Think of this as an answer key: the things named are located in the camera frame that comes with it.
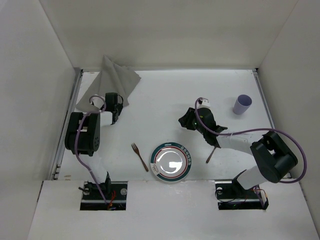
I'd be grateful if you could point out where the grey cloth napkin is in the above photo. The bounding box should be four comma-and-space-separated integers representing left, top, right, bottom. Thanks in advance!
76, 55, 141, 112

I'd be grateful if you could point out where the lilac plastic cup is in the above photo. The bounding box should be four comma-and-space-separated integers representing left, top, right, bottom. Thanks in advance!
233, 94, 253, 115

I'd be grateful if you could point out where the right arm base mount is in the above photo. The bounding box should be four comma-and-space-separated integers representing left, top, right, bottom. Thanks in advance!
214, 180, 269, 211

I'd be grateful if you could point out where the aluminium table rail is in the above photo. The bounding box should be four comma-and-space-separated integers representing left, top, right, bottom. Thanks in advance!
252, 68, 275, 129
47, 67, 83, 180

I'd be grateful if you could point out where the brown wooden spoon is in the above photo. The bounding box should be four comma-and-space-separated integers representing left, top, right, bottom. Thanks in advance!
205, 147, 216, 164

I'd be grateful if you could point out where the brown wooden fork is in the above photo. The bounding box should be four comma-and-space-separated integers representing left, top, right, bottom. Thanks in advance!
131, 143, 149, 172

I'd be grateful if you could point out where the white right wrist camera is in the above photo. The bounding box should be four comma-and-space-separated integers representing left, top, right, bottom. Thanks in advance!
197, 97, 211, 109

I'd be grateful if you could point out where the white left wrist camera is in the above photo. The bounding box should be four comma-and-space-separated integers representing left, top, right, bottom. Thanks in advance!
89, 95, 106, 112

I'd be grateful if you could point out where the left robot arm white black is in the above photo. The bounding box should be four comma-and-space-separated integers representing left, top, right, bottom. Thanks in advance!
64, 92, 124, 199

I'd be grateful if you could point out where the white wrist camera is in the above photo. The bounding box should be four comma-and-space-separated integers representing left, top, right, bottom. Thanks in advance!
197, 97, 211, 109
89, 95, 106, 112

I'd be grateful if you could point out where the left aluminium table rail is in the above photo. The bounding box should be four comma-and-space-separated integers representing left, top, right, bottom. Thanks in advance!
47, 67, 83, 180

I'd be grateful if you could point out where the right aluminium table rail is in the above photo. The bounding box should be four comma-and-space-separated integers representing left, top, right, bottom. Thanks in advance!
252, 68, 275, 129

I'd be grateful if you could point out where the white plate green red rim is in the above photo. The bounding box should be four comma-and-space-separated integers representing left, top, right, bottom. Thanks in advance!
149, 142, 192, 184

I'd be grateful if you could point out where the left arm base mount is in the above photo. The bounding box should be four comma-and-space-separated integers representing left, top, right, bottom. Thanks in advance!
78, 181, 128, 211

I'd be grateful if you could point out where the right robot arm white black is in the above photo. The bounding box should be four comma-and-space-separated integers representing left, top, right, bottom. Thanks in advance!
178, 107, 298, 199

